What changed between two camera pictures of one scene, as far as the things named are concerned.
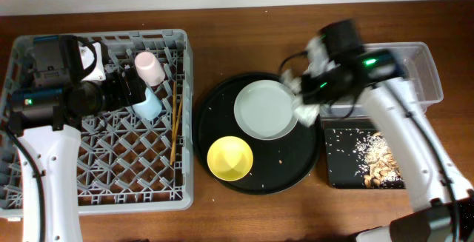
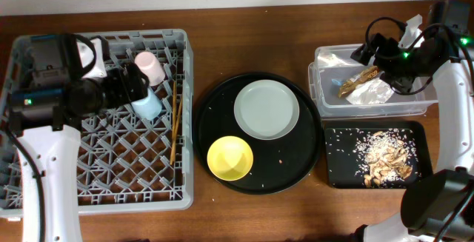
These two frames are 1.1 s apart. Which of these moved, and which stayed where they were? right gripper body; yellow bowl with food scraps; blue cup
Moved: right gripper body
Stayed: blue cup; yellow bowl with food scraps
